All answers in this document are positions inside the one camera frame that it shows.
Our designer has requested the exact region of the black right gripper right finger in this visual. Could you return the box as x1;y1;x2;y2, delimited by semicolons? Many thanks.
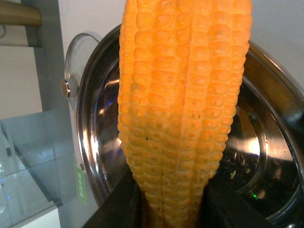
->
201;175;274;228

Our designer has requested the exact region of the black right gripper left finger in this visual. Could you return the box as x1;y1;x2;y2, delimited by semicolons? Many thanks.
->
83;170;142;228

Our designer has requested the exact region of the yellow corn cob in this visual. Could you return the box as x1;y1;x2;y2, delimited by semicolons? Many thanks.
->
118;0;252;228

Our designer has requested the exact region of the glass pot lid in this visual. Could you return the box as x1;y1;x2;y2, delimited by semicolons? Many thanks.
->
61;33;99;111

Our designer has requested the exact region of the white electric cooking pot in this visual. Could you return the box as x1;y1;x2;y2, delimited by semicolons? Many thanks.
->
75;27;304;228

